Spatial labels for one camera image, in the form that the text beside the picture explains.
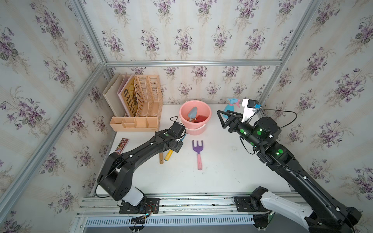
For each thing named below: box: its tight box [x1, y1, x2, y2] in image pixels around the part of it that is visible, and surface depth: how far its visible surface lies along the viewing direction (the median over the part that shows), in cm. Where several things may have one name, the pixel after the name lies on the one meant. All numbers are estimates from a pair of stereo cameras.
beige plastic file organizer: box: [109, 74, 164, 133], surface depth 106 cm
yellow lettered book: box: [121, 75, 138, 117], surface depth 101 cm
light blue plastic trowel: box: [187, 106, 198, 122], surface depth 105 cm
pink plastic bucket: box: [179, 99, 212, 136], surface depth 100 cm
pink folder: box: [116, 72, 135, 118], surface depth 92 cm
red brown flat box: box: [115, 137, 130, 155], surface depth 97 cm
